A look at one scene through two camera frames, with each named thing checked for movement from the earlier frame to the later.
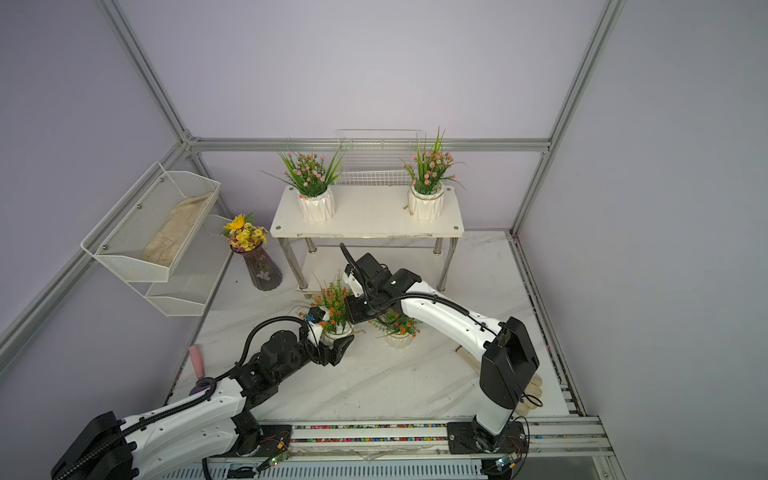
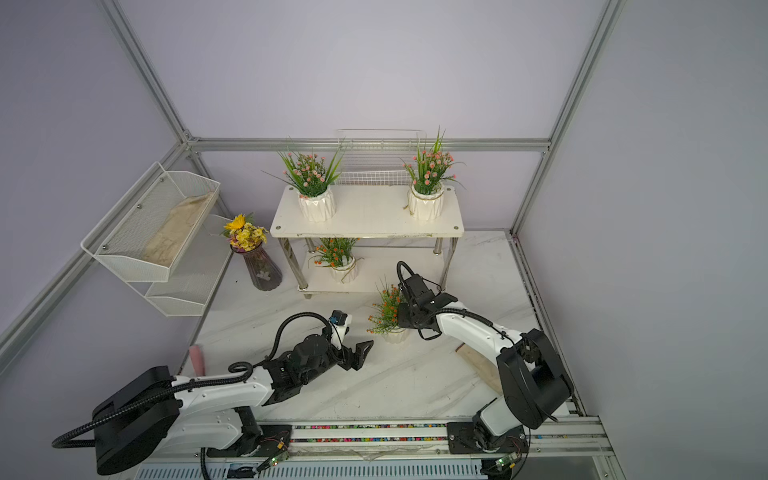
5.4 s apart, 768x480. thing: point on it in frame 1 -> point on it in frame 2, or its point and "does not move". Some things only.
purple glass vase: (263, 269) does not move
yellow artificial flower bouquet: (243, 234) does not move
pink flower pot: (313, 177) does not move
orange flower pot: (399, 330) does not move
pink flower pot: (430, 170) does not move
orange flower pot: (334, 325) -> (336, 253)
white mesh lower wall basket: (186, 292) does not move
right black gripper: (353, 305) -> (404, 320)
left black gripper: (336, 354) -> (359, 357)
